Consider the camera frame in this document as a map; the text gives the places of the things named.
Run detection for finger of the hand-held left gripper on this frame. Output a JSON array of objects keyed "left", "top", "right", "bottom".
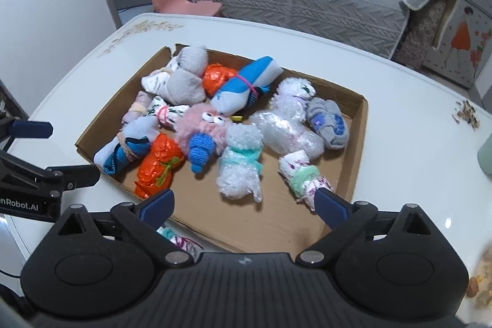
[
  {"left": 45, "top": 164, "right": 102, "bottom": 195},
  {"left": 0, "top": 116, "right": 54, "bottom": 151}
]

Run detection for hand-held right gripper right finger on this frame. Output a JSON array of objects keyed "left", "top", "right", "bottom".
[{"left": 294, "top": 187, "right": 436, "bottom": 267}]

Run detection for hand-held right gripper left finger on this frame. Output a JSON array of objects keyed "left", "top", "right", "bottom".
[{"left": 57, "top": 189, "right": 194, "bottom": 268}]

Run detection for white sock bundle teal scrunchie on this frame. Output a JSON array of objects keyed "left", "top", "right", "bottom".
[{"left": 157, "top": 225, "right": 203, "bottom": 260}]

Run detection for white printed sock bundle green band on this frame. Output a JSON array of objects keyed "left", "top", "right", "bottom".
[{"left": 279, "top": 150, "right": 336, "bottom": 213}]

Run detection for blue white sock bundle rope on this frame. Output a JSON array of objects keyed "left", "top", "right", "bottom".
[{"left": 93, "top": 118, "right": 160, "bottom": 176}]

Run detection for large orange plastic bundle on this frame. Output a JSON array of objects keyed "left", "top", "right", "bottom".
[{"left": 134, "top": 133, "right": 188, "bottom": 200}]

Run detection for cardboard box tray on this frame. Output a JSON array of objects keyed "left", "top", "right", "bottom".
[{"left": 75, "top": 43, "right": 369, "bottom": 255}]

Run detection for lavender grey sock bundle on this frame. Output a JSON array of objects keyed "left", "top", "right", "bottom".
[{"left": 305, "top": 97, "right": 350, "bottom": 151}]

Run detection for clear bubble wrap bundle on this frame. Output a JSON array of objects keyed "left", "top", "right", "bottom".
[{"left": 251, "top": 111, "right": 325, "bottom": 160}]

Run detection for pink fluffy blue knit bundle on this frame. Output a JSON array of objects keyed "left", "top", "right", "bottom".
[{"left": 176, "top": 103, "right": 232, "bottom": 174}]

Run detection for bubble wrap bundle teal bands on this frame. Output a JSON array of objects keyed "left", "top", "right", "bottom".
[{"left": 216, "top": 124, "right": 264, "bottom": 203}]

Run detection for white leaf-print bundle pink bands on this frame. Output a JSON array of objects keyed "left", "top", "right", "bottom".
[{"left": 147, "top": 97, "right": 191, "bottom": 128}]

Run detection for grey white sock bundle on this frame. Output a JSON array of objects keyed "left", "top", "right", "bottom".
[{"left": 141, "top": 45, "right": 209, "bottom": 103}]

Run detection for small orange plastic bundle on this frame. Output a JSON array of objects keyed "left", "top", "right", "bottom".
[{"left": 203, "top": 63, "right": 239, "bottom": 97}]

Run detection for blue sock bundle pink band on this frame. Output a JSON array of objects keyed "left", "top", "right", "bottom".
[{"left": 211, "top": 57, "right": 284, "bottom": 117}]

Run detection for green cup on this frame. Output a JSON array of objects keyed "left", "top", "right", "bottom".
[{"left": 477, "top": 136, "right": 492, "bottom": 176}]

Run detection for flower-print cabinet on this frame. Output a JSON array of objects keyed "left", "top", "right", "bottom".
[{"left": 422, "top": 0, "right": 492, "bottom": 89}]

